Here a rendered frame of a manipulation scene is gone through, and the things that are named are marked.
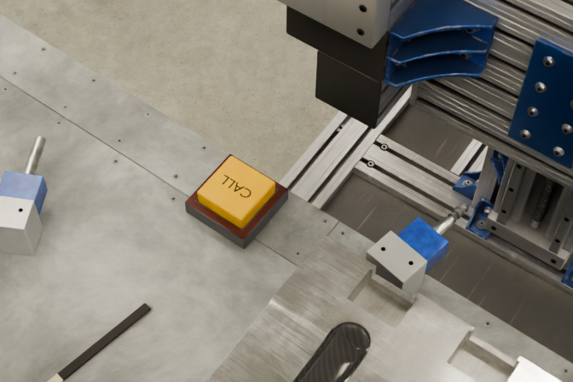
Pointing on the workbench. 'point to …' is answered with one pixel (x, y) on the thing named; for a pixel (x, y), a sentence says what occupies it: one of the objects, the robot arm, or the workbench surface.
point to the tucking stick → (101, 344)
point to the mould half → (405, 333)
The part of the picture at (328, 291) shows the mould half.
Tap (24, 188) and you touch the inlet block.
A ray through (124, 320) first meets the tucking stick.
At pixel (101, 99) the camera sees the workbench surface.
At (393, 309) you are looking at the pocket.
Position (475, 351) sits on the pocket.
